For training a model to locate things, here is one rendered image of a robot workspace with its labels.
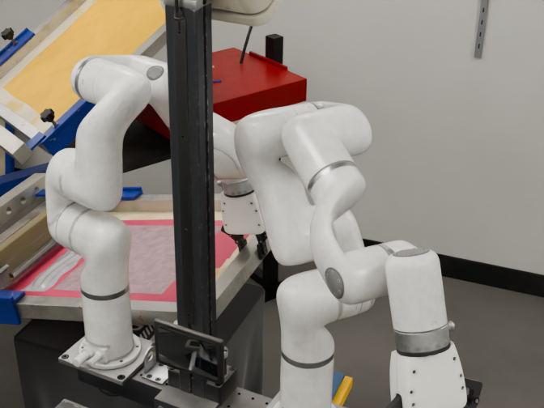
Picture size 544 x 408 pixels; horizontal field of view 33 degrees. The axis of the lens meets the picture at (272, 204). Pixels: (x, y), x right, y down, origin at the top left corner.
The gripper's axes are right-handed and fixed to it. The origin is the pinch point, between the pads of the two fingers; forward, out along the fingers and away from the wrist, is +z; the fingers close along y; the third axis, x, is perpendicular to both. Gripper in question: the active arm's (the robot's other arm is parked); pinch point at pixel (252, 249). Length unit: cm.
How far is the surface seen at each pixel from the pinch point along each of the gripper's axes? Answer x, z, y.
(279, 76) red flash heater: 136, 0, -46
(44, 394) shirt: -22, 30, -54
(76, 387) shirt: -22, 27, -43
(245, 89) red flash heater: 118, -2, -52
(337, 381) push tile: -10.5, 27.7, 19.6
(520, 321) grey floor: 176, 128, 27
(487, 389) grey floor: 124, 127, 22
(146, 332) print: -8.0, 19.2, -29.6
